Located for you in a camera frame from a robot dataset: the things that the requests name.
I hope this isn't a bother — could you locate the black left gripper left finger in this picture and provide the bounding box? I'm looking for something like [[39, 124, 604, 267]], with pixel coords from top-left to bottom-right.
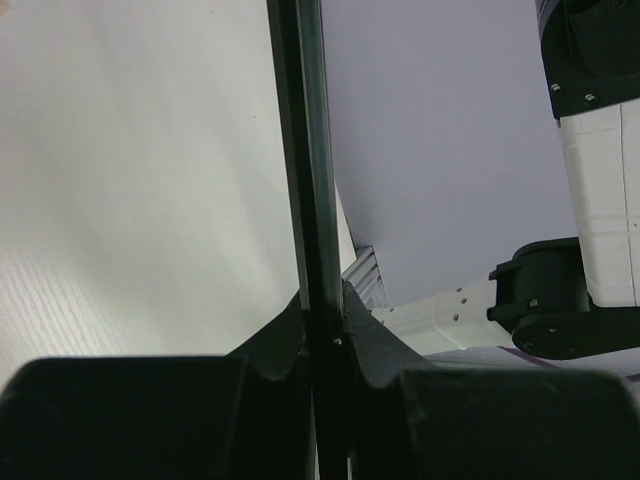
[[1, 299, 313, 479]]

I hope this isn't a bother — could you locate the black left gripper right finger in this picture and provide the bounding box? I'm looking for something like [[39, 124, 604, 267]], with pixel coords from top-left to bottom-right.
[[343, 284, 639, 479]]

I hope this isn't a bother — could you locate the beige and black folding umbrella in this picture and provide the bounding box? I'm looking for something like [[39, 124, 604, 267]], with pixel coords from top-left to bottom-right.
[[267, 1, 348, 479]]

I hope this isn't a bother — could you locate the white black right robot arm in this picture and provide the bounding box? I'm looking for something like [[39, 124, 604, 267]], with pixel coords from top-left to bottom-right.
[[374, 1, 639, 361]]

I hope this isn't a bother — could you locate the aluminium frame rail front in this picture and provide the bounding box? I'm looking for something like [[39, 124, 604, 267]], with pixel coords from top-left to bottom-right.
[[342, 245, 390, 312]]

